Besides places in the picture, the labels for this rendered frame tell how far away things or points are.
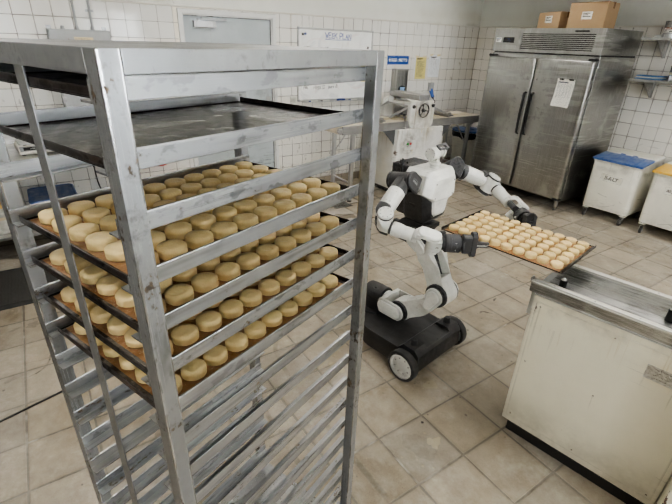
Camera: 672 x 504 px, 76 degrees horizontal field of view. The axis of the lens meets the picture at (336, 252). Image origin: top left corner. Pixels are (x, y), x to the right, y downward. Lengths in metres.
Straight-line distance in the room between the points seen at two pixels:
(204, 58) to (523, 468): 2.28
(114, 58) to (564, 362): 2.06
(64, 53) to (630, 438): 2.28
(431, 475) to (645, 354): 1.07
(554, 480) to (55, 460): 2.37
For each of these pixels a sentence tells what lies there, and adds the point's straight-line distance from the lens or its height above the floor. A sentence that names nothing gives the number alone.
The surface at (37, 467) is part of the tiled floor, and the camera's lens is 2.65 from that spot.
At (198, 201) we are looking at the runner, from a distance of 0.73.
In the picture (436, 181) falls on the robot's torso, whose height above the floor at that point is 1.19.
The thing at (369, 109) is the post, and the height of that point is 1.70.
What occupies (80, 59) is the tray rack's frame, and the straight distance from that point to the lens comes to 0.62.
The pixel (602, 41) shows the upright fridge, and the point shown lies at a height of 1.92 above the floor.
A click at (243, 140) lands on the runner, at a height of 1.68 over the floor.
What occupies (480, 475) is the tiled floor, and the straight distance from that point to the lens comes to 2.41.
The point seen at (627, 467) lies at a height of 0.22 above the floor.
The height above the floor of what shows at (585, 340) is 0.72.
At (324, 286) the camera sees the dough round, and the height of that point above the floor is 1.24.
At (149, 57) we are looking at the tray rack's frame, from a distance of 0.62.
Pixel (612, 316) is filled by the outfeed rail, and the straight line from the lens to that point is 2.09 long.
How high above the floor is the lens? 1.83
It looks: 26 degrees down
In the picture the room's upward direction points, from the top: 2 degrees clockwise
